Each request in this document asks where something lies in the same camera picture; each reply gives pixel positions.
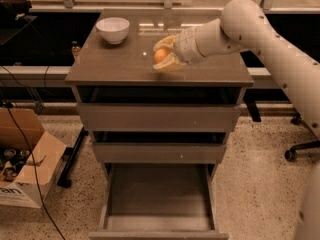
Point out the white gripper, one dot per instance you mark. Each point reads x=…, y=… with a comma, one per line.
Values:
x=185, y=46

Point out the grey top drawer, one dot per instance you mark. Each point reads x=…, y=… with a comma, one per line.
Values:
x=125, y=118

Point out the black table leg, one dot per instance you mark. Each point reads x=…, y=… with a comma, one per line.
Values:
x=69, y=157

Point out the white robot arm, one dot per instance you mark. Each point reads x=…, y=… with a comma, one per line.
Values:
x=243, y=24

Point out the white ceramic bowl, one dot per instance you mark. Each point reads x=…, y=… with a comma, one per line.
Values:
x=114, y=30

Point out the grey drawer cabinet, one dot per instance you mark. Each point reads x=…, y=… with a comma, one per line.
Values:
x=123, y=75

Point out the black bag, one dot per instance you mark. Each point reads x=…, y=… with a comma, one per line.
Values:
x=11, y=10

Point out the black office chair base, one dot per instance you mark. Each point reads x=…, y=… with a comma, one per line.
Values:
x=291, y=153

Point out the small glass bottle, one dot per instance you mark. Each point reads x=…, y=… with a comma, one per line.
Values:
x=75, y=49

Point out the grey open bottom drawer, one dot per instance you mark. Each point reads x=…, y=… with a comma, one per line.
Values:
x=158, y=202

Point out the orange fruit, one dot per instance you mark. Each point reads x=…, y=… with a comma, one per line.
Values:
x=160, y=55

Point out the cardboard box with cans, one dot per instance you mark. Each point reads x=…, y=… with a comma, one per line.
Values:
x=30, y=157

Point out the grey middle drawer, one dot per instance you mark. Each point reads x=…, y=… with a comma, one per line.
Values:
x=158, y=153

